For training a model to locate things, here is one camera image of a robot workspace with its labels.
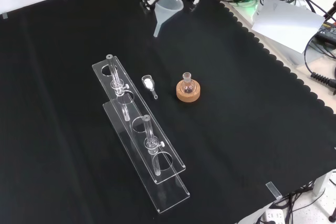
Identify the clear plastic funnel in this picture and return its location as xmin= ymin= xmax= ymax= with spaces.
xmin=153 ymin=0 xmax=185 ymax=38

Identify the clear round-bottom flask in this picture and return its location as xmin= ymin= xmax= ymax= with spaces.
xmin=181 ymin=72 xmax=196 ymax=94

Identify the clear weighing funnel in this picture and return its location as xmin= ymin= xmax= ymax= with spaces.
xmin=141 ymin=74 xmax=159 ymax=100

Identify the clear funnel stand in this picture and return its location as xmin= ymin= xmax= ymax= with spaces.
xmin=91 ymin=54 xmax=191 ymax=215

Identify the pale board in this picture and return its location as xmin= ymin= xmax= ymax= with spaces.
xmin=251 ymin=0 xmax=326 ymax=55

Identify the black tripod leg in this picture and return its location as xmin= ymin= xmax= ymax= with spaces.
xmin=323 ymin=0 xmax=336 ymax=22

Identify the black power adapter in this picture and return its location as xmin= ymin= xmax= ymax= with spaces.
xmin=314 ymin=21 xmax=336 ymax=44

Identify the black cloth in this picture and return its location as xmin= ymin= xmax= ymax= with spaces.
xmin=0 ymin=0 xmax=336 ymax=224

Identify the white table leg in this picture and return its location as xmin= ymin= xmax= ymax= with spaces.
xmin=312 ymin=168 xmax=336 ymax=197

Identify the white power strip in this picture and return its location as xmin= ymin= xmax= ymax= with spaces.
xmin=261 ymin=208 xmax=286 ymax=224

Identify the cork ring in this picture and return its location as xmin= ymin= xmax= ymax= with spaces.
xmin=176 ymin=79 xmax=202 ymax=103

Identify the black coiled cable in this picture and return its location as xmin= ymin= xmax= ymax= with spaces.
xmin=303 ymin=31 xmax=336 ymax=89

